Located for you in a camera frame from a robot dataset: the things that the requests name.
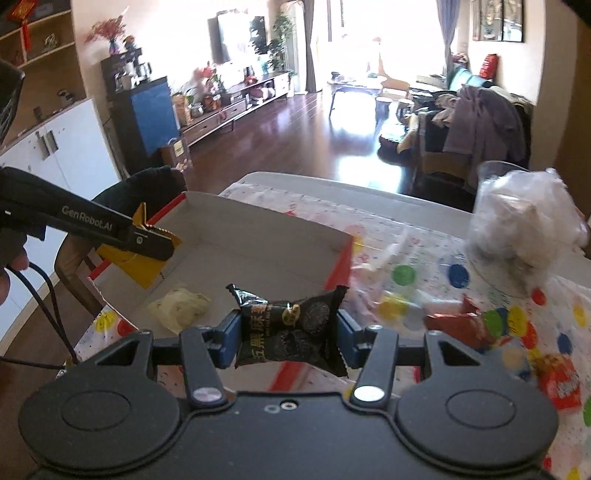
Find orange red snack packet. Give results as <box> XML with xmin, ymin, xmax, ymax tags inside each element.
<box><xmin>537</xmin><ymin>354</ymin><xmax>583</xmax><ymax>412</ymax></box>

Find person's left hand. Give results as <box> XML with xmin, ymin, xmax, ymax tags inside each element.
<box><xmin>0</xmin><ymin>251</ymin><xmax>30</xmax><ymax>306</ymax></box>

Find green potted plant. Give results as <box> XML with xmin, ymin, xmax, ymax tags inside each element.
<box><xmin>267</xmin><ymin>13</ymin><xmax>297</xmax><ymax>73</ymax></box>

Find long television stand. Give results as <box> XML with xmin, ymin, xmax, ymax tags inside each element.
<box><xmin>179</xmin><ymin>71</ymin><xmax>297</xmax><ymax>147</ymax></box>

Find vase with pink flowers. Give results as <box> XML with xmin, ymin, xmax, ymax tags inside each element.
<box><xmin>84</xmin><ymin>15</ymin><xmax>129</xmax><ymax>57</ymax></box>

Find wooden chair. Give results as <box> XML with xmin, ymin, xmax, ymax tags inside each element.
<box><xmin>53</xmin><ymin>230</ymin><xmax>106</xmax><ymax>318</ymax></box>

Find framed wall pictures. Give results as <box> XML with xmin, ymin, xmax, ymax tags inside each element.
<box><xmin>471</xmin><ymin>0</ymin><xmax>528</xmax><ymax>45</ymax></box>

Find wall television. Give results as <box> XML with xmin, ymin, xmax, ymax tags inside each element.
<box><xmin>207</xmin><ymin>11</ymin><xmax>269</xmax><ymax>66</ymax></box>

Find red hanging decoration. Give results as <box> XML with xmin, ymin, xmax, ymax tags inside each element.
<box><xmin>6</xmin><ymin>0</ymin><xmax>40</xmax><ymax>52</ymax></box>

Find clear plastic wrappers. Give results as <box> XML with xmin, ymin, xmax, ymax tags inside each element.
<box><xmin>350</xmin><ymin>228</ymin><xmax>428</xmax><ymax>326</ymax></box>

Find coffee machine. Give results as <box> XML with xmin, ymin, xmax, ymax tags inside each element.
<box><xmin>100</xmin><ymin>48</ymin><xmax>154</xmax><ymax>92</ymax></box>

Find clear plastic bag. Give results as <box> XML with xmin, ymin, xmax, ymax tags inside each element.
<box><xmin>465</xmin><ymin>161</ymin><xmax>591</xmax><ymax>297</ymax></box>

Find pale yellow snack packet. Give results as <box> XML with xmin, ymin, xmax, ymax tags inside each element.
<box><xmin>147</xmin><ymin>288</ymin><xmax>211</xmax><ymax>334</ymax></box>

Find black cable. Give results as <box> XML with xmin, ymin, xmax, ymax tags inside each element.
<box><xmin>0</xmin><ymin>262</ymin><xmax>80</xmax><ymax>371</ymax></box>

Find dark cabinet with blue panel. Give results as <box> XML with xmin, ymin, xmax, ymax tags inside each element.
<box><xmin>102</xmin><ymin>76</ymin><xmax>184</xmax><ymax>175</ymax></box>

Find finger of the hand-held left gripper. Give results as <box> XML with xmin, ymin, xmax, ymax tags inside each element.
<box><xmin>0</xmin><ymin>167</ymin><xmax>183</xmax><ymax>260</ymax></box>

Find red cushion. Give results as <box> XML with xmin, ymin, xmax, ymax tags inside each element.
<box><xmin>479</xmin><ymin>54</ymin><xmax>500</xmax><ymax>82</ymax></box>

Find wooden wall shelf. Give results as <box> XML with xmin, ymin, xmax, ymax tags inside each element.
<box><xmin>0</xmin><ymin>0</ymin><xmax>89</xmax><ymax>154</ymax></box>

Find purple curtain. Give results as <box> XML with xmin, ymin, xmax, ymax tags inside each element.
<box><xmin>436</xmin><ymin>0</ymin><xmax>463</xmax><ymax>78</ymax></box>

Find black cloth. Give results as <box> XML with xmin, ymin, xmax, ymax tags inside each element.
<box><xmin>91</xmin><ymin>166</ymin><xmax>188</xmax><ymax>219</ymax></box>

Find black snack packet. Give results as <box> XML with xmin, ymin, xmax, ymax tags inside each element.
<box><xmin>225</xmin><ymin>283</ymin><xmax>350</xmax><ymax>378</ymax></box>

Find polka dot tablecloth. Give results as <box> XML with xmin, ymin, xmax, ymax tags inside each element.
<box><xmin>74</xmin><ymin>181</ymin><xmax>591</xmax><ymax>480</ymax></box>

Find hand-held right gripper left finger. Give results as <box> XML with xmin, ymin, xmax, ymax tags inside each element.
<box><xmin>90</xmin><ymin>309</ymin><xmax>244</xmax><ymax>410</ymax></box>

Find coffee table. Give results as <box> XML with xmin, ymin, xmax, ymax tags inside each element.
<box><xmin>327</xmin><ymin>75</ymin><xmax>385</xmax><ymax>117</ymax></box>

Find white and red cardboard box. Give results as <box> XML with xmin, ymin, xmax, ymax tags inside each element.
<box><xmin>87</xmin><ymin>191</ymin><xmax>366</xmax><ymax>416</ymax></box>

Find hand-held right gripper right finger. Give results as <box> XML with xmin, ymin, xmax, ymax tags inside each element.
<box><xmin>336</xmin><ymin>308</ymin><xmax>491</xmax><ymax>410</ymax></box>

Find dark red snack packet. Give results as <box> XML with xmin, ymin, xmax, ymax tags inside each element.
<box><xmin>424</xmin><ymin>296</ymin><xmax>505</xmax><ymax>352</ymax></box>

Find brown cardboard carton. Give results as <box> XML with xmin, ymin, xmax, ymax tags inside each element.
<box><xmin>158</xmin><ymin>137</ymin><xmax>193</xmax><ymax>171</ymax></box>

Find pile of clothes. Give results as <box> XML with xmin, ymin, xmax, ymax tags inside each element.
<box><xmin>442</xmin><ymin>84</ymin><xmax>530</xmax><ymax>186</ymax></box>

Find white standing air conditioner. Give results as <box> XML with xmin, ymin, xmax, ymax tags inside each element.
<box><xmin>281</xmin><ymin>0</ymin><xmax>308</xmax><ymax>96</ymax></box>

